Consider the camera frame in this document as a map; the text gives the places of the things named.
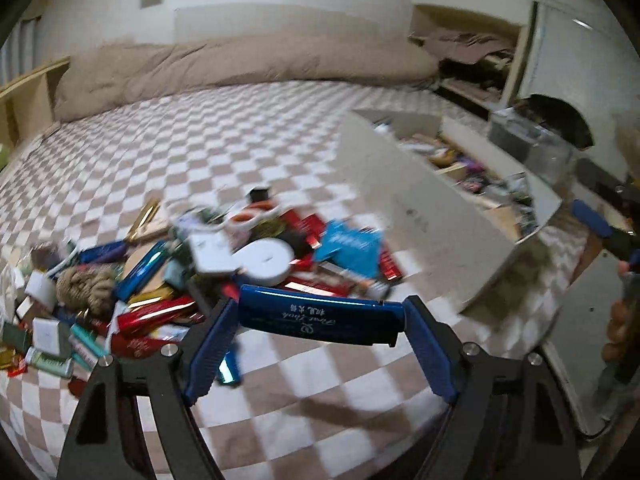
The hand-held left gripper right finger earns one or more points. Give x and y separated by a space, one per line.
430 345

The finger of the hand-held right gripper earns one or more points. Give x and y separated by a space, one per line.
605 177
592 217

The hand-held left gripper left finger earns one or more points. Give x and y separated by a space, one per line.
212 350

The white storage box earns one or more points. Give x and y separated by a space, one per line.
400 200

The person's right hand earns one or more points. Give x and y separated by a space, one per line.
617 332

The shiny red lighter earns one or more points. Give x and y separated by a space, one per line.
155 315

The clear plastic bin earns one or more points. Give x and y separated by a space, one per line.
530 145

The white round device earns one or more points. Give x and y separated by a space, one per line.
262 260

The shiny blue lighter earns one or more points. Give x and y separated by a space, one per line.
142 270

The blue packet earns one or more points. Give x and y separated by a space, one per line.
350 247

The teal lighter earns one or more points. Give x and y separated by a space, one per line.
85 345

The dark brown block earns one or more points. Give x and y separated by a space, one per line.
295 247

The round dark green tin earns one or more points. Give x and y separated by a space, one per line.
267 227

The white ribbed wardrobe door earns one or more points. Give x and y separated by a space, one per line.
575 45

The light green lighter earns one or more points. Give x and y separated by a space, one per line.
50 362

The small black open box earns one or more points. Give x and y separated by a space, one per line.
260 194

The white small box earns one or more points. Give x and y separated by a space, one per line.
47 334

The white open wardrobe shelf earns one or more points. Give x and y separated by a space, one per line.
470 50

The pink clothes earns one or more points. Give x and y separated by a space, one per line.
465 42

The checkered bed sheet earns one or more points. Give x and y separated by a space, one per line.
200 150

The beige fluffy blanket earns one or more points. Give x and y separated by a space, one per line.
225 65

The wooden bedside shelf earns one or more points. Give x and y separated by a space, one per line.
30 100

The white headboard panel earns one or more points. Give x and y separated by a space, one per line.
300 22

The grey curtain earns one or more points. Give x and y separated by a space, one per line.
17 50

